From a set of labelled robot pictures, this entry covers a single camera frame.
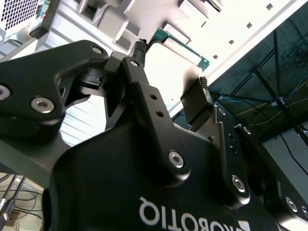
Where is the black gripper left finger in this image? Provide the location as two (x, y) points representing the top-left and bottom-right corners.
(0, 38), (192, 186)

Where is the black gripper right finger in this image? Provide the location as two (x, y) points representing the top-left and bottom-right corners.
(180, 76), (308, 219)

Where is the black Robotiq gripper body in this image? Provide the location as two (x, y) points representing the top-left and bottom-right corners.
(42, 121), (281, 231)

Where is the silver CPU green board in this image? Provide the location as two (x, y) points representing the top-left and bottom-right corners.
(144, 26), (212, 108)

